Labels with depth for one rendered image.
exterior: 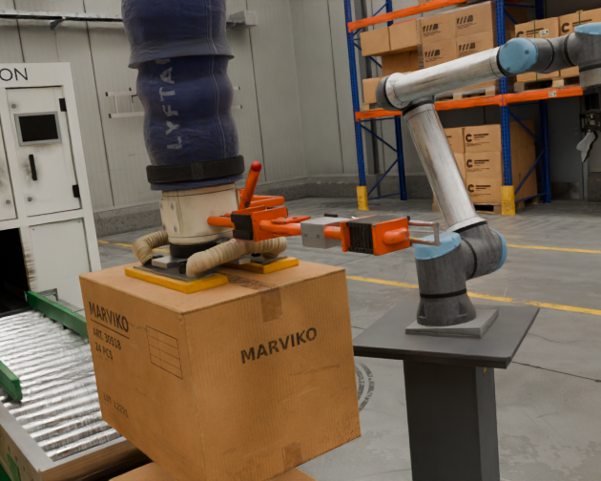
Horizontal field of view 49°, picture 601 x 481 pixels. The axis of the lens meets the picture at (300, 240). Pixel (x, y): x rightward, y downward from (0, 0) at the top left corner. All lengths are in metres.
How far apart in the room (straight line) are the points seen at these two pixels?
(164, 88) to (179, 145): 0.12
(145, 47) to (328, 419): 0.90
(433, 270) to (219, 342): 0.98
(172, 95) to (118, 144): 10.22
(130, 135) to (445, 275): 9.99
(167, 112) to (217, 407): 0.63
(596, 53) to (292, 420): 1.23
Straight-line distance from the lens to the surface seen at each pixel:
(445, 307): 2.12
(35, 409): 2.62
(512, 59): 1.92
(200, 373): 1.29
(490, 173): 9.54
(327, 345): 1.46
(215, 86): 1.48
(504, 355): 1.94
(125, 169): 11.70
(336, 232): 1.11
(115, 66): 11.81
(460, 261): 2.14
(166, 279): 1.47
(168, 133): 1.47
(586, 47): 1.97
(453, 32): 9.76
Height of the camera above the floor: 1.42
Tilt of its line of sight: 10 degrees down
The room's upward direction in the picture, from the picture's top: 6 degrees counter-clockwise
